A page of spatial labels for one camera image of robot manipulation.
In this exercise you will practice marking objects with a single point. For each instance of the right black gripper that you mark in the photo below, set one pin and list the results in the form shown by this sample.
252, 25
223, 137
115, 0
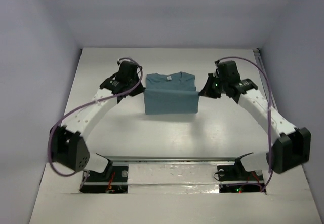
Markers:
207, 91

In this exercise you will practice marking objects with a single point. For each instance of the aluminium right side rail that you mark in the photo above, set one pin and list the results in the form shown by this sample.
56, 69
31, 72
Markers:
263, 75

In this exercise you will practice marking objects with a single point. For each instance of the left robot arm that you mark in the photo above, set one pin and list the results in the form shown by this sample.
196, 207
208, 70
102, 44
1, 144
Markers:
68, 153

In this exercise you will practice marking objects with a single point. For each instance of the aluminium front rail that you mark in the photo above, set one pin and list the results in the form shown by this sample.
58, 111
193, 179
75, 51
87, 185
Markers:
169, 159

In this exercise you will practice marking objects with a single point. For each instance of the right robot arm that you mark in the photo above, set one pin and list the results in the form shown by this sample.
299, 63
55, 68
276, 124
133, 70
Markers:
288, 145

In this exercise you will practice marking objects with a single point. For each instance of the white foil-taped centre block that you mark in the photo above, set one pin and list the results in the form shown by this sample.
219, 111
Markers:
172, 179

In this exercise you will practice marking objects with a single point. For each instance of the aluminium rail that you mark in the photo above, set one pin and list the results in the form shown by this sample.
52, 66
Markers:
263, 75
169, 159

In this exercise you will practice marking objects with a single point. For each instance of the teal t-shirt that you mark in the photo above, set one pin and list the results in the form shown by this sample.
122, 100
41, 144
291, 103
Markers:
170, 94

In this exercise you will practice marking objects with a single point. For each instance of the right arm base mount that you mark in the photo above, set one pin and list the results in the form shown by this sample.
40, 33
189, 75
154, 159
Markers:
235, 179

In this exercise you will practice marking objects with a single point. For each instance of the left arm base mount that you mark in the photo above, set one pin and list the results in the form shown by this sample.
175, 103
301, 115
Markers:
115, 183

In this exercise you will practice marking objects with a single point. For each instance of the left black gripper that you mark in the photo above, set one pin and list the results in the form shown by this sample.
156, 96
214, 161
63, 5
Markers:
135, 88

